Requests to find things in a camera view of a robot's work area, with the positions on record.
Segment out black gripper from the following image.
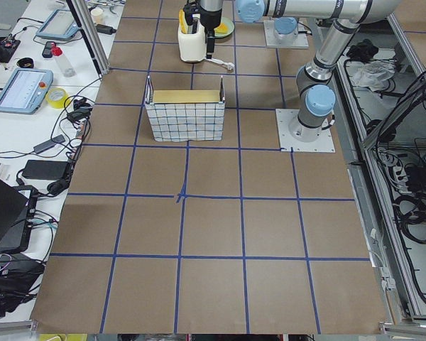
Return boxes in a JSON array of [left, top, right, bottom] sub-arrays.
[[183, 0, 223, 60]]

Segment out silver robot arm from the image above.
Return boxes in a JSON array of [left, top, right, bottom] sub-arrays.
[[182, 0, 401, 109], [273, 16, 299, 37]]

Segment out white two-slot toaster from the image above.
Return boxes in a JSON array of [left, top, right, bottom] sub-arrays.
[[177, 23, 206, 63]]

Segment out bread slice in toaster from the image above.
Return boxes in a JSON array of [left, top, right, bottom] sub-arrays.
[[179, 9, 192, 34]]

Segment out triangular orange bread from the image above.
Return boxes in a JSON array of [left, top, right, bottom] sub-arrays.
[[214, 21, 228, 36]]

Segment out light green plate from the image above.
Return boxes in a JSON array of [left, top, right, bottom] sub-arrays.
[[214, 16, 234, 38]]

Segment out white paper cup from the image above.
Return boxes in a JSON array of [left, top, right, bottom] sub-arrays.
[[90, 7, 105, 25]]

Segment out far blue teach pendant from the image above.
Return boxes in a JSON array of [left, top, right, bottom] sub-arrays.
[[35, 9, 79, 41]]

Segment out blue teach pendant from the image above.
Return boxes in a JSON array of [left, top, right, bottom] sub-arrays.
[[0, 68, 53, 114], [35, 9, 79, 41]]

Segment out clear bottle red cap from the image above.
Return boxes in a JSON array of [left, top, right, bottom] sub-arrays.
[[51, 45, 76, 77]]

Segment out yellow tape roll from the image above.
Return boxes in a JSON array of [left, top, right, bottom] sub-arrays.
[[45, 87, 68, 109]]

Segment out black remote phone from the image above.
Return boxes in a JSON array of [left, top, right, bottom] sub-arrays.
[[42, 41, 56, 59]]

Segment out crumpled white cloth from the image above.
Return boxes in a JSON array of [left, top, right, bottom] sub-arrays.
[[351, 61, 395, 91]]

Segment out small black bowl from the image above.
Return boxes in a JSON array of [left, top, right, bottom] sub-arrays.
[[16, 58, 34, 69]]

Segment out near blue teach pendant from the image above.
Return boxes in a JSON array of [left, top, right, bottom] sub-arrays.
[[0, 68, 53, 114]]

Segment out black power adapter brick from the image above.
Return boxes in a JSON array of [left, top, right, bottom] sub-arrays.
[[22, 160, 69, 180]]

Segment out black laptop computer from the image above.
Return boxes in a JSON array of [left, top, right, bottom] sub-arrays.
[[0, 179, 37, 254]]

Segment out wire basket with checked cloth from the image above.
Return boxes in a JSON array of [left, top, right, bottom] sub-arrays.
[[145, 77, 226, 142]]

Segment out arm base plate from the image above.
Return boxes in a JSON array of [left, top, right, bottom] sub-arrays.
[[263, 19, 311, 49], [275, 109, 335, 153]]

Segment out aluminium frame post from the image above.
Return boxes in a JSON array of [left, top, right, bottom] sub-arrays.
[[67, 0, 110, 77]]

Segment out coiled black cables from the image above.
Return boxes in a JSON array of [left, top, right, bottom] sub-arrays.
[[391, 193, 426, 246]]

